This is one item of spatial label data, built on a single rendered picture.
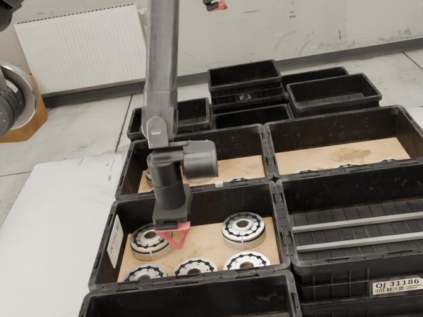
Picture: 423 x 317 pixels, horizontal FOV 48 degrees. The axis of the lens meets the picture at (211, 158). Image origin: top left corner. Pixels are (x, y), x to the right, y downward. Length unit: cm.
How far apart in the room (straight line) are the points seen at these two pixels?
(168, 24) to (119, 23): 318
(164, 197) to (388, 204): 59
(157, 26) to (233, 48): 332
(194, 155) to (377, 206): 54
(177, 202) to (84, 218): 73
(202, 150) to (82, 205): 86
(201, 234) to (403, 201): 50
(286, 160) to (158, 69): 65
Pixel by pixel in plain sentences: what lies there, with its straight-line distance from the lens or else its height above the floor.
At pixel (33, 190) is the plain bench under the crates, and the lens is 184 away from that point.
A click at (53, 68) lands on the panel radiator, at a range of 429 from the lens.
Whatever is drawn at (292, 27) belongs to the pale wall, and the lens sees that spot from 421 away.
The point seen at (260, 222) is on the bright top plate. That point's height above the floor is 86.
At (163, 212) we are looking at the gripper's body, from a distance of 91.
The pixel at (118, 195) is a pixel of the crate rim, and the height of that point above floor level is 93.
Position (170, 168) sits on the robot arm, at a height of 114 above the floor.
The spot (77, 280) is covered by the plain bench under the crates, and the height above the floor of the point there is 70.
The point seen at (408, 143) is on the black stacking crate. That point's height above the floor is 86.
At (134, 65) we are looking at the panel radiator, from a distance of 415.
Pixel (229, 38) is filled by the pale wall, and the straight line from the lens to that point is 417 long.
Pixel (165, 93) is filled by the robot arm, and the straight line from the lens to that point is 85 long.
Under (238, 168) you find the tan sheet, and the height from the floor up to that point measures 83.
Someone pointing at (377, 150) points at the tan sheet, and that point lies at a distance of 144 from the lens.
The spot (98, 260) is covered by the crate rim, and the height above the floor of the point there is 93.
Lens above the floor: 158
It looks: 31 degrees down
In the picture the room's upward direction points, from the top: 10 degrees counter-clockwise
